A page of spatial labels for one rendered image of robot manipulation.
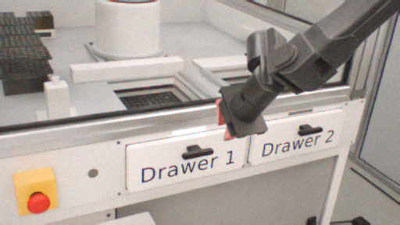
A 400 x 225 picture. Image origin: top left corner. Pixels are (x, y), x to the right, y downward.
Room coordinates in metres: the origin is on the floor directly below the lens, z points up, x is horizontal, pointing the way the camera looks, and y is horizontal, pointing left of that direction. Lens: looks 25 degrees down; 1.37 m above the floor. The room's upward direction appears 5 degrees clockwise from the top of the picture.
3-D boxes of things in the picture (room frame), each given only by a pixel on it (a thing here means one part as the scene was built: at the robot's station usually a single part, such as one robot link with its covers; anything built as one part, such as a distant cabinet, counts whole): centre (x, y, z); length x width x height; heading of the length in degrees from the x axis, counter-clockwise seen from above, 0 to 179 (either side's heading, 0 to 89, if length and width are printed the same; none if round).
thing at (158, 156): (0.81, 0.03, 0.87); 0.29 x 0.02 x 0.11; 119
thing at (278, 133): (0.96, -0.25, 0.87); 0.29 x 0.02 x 0.11; 119
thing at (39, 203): (0.60, 0.29, 0.88); 0.04 x 0.03 x 0.04; 119
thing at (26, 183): (0.63, 0.30, 0.88); 0.07 x 0.05 x 0.07; 119
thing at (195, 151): (0.79, 0.01, 0.91); 0.07 x 0.04 x 0.01; 119
